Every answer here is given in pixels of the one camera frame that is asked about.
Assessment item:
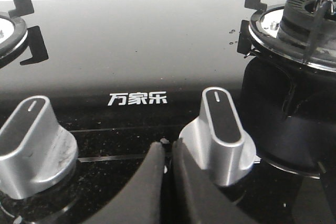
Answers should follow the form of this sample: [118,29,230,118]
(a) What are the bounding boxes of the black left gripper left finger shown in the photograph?
[84,142,165,223]

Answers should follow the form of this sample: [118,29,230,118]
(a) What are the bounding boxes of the silver stove knob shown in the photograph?
[179,87,257,187]
[1,95,78,199]

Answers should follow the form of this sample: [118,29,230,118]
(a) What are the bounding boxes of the left gas burner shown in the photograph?
[1,0,49,68]

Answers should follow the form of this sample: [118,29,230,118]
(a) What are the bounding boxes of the silver right stove knob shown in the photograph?
[179,87,257,187]

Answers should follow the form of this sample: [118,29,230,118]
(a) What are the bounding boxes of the silver left stove knob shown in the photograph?
[1,95,78,199]

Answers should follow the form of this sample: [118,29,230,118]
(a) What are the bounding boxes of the right gas burner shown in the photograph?
[237,0,335,72]

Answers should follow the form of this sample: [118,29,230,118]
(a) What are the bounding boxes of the black glass gas stove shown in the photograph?
[1,0,335,223]

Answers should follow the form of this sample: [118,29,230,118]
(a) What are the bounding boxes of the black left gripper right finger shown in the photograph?
[172,139,255,223]

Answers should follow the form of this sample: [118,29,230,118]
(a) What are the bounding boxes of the gas burner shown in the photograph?
[1,0,49,68]
[237,0,335,72]

